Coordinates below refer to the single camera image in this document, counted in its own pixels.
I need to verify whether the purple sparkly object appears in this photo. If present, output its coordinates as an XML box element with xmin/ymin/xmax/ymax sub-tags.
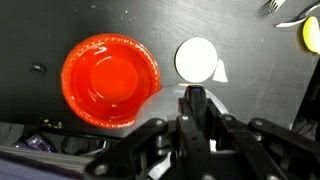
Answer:
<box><xmin>25</xmin><ymin>134</ymin><xmax>52</xmax><ymax>152</ymax></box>

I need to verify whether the dark blue plastic lid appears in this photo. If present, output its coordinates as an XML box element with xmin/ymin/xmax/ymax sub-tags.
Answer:
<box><xmin>0</xmin><ymin>158</ymin><xmax>79</xmax><ymax>180</ymax></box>

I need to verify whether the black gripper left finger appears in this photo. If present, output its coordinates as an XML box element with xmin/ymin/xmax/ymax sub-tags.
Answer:
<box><xmin>84</xmin><ymin>98</ymin><xmax>212</xmax><ymax>180</ymax></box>

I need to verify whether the red plastic bowl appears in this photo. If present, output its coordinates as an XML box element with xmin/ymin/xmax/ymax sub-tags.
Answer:
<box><xmin>60</xmin><ymin>32</ymin><xmax>162</xmax><ymax>129</ymax></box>

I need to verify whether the yellow toy banana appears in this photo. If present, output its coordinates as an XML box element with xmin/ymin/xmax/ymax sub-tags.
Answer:
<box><xmin>302</xmin><ymin>15</ymin><xmax>320</xmax><ymax>55</ymax></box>

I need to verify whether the silver spoon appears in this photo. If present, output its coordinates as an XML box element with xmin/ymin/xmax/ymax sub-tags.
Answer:
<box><xmin>273</xmin><ymin>1</ymin><xmax>320</xmax><ymax>28</ymax></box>

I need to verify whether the beige triangular wedge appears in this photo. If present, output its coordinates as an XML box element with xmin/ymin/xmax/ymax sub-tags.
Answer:
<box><xmin>212</xmin><ymin>58</ymin><xmax>229</xmax><ymax>83</ymax></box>

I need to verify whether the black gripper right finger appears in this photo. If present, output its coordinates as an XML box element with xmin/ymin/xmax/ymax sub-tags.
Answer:
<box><xmin>206</xmin><ymin>98</ymin><xmax>320</xmax><ymax>180</ymax></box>

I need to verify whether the silver fork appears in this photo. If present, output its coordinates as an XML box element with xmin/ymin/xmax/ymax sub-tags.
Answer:
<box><xmin>256</xmin><ymin>0</ymin><xmax>287</xmax><ymax>18</ymax></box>

